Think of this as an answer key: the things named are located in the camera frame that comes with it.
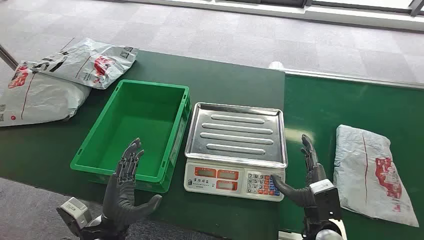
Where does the green conveyor belt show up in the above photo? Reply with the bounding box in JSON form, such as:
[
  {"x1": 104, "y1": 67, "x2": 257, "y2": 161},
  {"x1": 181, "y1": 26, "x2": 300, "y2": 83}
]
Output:
[{"x1": 278, "y1": 74, "x2": 424, "y2": 240}]

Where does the grey mailer package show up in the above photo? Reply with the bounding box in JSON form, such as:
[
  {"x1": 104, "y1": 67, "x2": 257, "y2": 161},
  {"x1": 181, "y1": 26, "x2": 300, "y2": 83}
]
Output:
[{"x1": 332, "y1": 124, "x2": 420, "y2": 228}]

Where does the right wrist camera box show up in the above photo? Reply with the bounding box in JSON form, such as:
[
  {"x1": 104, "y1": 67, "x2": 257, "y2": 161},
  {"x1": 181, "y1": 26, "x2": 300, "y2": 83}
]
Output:
[{"x1": 308, "y1": 179, "x2": 342, "y2": 223}]

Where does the green plastic crate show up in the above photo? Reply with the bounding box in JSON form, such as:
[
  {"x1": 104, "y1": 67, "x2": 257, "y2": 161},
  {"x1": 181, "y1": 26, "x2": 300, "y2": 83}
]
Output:
[{"x1": 69, "y1": 79, "x2": 193, "y2": 194}]

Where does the dark metal pole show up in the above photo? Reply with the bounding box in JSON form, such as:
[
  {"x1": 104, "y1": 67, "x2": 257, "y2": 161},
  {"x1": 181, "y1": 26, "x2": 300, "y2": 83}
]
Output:
[{"x1": 0, "y1": 43, "x2": 19, "y2": 71}]

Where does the large white mailer package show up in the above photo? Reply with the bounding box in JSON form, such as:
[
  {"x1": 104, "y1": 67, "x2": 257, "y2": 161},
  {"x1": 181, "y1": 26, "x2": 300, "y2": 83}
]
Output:
[{"x1": 0, "y1": 60, "x2": 92, "y2": 128}]

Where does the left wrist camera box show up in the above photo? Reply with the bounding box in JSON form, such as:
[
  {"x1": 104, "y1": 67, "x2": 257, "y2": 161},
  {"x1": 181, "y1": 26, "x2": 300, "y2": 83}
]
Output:
[{"x1": 56, "y1": 197, "x2": 93, "y2": 238}]

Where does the window frame sill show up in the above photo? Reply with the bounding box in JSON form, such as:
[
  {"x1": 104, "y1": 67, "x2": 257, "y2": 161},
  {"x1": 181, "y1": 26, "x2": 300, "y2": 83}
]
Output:
[{"x1": 125, "y1": 0, "x2": 424, "y2": 33}]

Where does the white electronic scale steel tray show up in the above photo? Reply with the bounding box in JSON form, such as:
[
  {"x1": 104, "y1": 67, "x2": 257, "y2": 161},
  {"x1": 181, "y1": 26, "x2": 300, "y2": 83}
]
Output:
[{"x1": 183, "y1": 101, "x2": 289, "y2": 203}]

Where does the white mailer package black print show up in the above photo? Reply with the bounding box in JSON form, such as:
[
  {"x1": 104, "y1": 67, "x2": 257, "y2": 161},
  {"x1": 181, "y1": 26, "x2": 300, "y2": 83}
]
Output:
[{"x1": 32, "y1": 37, "x2": 140, "y2": 91}]

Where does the silver conveyor side rail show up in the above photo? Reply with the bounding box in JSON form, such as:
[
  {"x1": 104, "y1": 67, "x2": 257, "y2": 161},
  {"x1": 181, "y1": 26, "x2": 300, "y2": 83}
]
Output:
[{"x1": 268, "y1": 61, "x2": 424, "y2": 90}]

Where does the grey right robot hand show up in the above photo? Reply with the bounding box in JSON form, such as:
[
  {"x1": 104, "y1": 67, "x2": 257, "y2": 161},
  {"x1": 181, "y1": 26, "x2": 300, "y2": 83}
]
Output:
[{"x1": 270, "y1": 134, "x2": 328, "y2": 209}]

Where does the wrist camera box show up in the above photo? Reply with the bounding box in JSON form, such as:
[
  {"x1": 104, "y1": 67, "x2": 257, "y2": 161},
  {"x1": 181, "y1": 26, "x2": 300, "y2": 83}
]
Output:
[
  {"x1": 308, "y1": 179, "x2": 342, "y2": 223},
  {"x1": 56, "y1": 197, "x2": 93, "y2": 238}
]

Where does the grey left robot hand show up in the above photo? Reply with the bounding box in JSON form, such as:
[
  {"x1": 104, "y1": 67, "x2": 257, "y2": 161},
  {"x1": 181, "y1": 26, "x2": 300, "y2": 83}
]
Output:
[{"x1": 101, "y1": 137, "x2": 163, "y2": 233}]

